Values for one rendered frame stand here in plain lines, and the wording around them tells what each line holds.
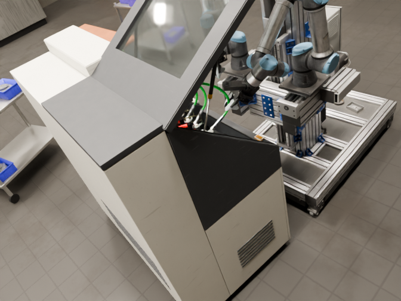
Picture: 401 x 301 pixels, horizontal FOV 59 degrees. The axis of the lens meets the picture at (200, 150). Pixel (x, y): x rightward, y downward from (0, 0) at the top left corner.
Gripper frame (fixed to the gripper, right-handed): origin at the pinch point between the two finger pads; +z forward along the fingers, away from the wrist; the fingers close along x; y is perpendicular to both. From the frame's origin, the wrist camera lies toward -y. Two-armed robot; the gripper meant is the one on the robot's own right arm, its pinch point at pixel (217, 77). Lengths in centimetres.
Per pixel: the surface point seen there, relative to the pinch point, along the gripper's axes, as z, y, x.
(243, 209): 51, -35, -47
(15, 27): 98, 3, 703
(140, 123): -28, -66, -38
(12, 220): 122, -159, 163
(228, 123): 26.6, -6.0, -9.3
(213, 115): 26.6, -6.0, 5.5
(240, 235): 68, -42, -47
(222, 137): -4, -37, -47
